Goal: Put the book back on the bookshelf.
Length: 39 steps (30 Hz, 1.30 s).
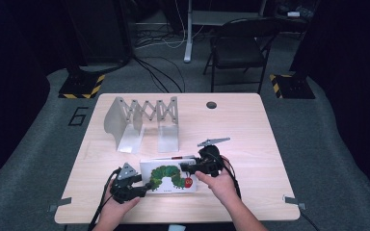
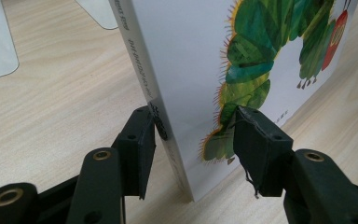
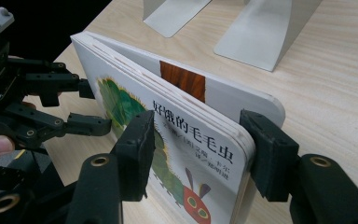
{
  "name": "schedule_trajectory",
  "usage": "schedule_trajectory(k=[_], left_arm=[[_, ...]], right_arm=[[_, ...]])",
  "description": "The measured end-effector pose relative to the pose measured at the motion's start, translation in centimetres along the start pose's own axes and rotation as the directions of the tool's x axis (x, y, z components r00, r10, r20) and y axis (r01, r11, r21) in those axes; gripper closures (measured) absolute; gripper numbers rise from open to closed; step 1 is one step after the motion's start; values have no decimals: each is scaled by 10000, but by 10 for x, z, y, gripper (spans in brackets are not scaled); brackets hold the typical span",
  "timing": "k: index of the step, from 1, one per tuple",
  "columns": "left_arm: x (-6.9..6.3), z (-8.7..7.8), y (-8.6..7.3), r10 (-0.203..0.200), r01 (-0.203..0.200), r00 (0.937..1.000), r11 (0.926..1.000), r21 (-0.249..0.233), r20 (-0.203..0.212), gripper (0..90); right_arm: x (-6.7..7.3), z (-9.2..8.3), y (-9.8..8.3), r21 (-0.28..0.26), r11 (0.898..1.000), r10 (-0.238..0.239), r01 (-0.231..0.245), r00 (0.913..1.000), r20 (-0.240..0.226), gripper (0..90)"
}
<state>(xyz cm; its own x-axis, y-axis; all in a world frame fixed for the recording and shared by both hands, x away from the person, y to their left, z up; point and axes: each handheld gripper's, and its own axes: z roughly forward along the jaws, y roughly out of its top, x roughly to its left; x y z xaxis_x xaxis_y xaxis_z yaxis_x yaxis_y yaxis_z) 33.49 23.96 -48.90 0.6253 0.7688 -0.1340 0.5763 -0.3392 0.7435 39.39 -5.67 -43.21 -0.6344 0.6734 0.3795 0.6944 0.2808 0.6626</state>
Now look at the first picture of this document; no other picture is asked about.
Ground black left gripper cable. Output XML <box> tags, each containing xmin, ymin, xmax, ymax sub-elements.
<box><xmin>87</xmin><ymin>167</ymin><xmax>122</xmax><ymax>231</ymax></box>

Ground person's left hand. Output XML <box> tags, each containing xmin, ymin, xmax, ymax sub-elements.
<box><xmin>103</xmin><ymin>187</ymin><xmax>142</xmax><ymax>223</ymax></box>

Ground black folding chair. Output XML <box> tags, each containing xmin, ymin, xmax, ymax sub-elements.
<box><xmin>202</xmin><ymin>17</ymin><xmax>282</xmax><ymax>94</ymax></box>

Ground white desk leg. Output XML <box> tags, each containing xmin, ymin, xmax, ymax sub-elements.
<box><xmin>183</xmin><ymin>0</ymin><xmax>195</xmax><ymax>64</ymax></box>

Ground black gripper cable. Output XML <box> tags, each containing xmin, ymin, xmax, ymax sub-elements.
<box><xmin>205</xmin><ymin>153</ymin><xmax>243</xmax><ymax>200</ymax></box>
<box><xmin>87</xmin><ymin>167</ymin><xmax>122</xmax><ymax>231</ymax></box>

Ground black floor cables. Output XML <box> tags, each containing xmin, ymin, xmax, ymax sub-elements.
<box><xmin>131</xmin><ymin>28</ymin><xmax>187</xmax><ymax>94</ymax></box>

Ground person's right hand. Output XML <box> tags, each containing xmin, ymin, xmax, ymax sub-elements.
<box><xmin>194</xmin><ymin>155</ymin><xmax>239</xmax><ymax>207</ymax></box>

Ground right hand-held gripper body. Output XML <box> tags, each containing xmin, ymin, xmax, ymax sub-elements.
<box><xmin>197</xmin><ymin>137</ymin><xmax>231</xmax><ymax>178</ymax></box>

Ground grey metal expandable book rack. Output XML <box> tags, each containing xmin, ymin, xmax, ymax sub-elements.
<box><xmin>103</xmin><ymin>95</ymin><xmax>180</xmax><ymax>154</ymax></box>

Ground caterpillar picture book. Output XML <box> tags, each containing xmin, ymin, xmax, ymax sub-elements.
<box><xmin>139</xmin><ymin>155</ymin><xmax>198</xmax><ymax>194</ymax></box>

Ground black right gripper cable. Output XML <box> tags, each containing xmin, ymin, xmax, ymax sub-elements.
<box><xmin>205</xmin><ymin>153</ymin><xmax>243</xmax><ymax>200</ymax></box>

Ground grey desk top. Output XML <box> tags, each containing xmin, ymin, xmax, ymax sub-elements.
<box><xmin>191</xmin><ymin>10</ymin><xmax>264</xmax><ymax>27</ymax></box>

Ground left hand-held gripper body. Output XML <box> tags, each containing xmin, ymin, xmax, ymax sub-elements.
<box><xmin>110</xmin><ymin>162</ymin><xmax>143</xmax><ymax>204</ymax></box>

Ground black yellow striped stand base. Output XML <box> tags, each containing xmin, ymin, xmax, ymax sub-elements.
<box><xmin>269</xmin><ymin>72</ymin><xmax>316</xmax><ymax>100</ymax></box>
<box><xmin>58</xmin><ymin>65</ymin><xmax>106</xmax><ymax>100</ymax></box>

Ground black cable at table corner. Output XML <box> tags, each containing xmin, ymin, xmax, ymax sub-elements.
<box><xmin>298</xmin><ymin>210</ymin><xmax>322</xmax><ymax>231</ymax></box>

